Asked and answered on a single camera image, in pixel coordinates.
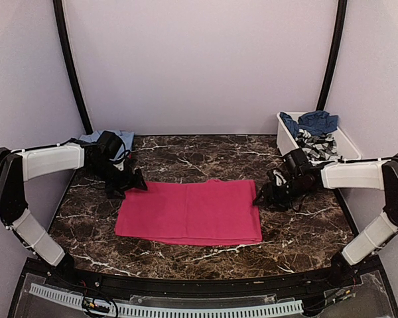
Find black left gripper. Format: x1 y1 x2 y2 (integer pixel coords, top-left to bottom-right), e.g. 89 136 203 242
88 159 147 198

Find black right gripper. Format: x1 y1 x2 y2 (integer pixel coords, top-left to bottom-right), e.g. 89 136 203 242
253 175 312 211

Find pink trousers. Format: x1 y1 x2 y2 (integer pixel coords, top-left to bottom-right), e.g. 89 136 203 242
115 180 262 246

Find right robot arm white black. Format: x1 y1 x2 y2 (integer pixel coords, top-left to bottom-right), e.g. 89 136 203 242
253 148 398 288

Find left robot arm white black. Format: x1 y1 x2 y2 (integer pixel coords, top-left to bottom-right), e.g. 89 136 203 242
0 131 147 289

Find white plastic laundry bin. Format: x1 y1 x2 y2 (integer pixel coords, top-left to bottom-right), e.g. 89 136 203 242
277 112 362 164

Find folded light blue shirt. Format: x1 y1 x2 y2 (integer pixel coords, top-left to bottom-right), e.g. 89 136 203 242
79 129 135 152

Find black white patterned garment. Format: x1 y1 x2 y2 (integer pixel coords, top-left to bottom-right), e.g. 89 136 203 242
295 129 340 162

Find dark blue garment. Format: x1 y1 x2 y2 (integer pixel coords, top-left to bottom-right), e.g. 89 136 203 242
279 111 339 138

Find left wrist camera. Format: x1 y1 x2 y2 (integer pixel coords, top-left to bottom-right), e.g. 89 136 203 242
113 151 133 171

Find black front rail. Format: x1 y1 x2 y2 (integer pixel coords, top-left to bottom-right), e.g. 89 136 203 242
37 266 337 299

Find white slotted cable duct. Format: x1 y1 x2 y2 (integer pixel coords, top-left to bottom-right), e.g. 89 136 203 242
29 283 304 318

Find left black corner post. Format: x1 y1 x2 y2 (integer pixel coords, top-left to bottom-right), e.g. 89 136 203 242
52 0 93 134

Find black corner post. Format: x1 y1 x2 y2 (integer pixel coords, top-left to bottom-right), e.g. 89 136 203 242
316 0 348 111
52 0 93 134

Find right black corner post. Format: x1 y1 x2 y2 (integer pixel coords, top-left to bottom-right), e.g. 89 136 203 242
316 0 348 111

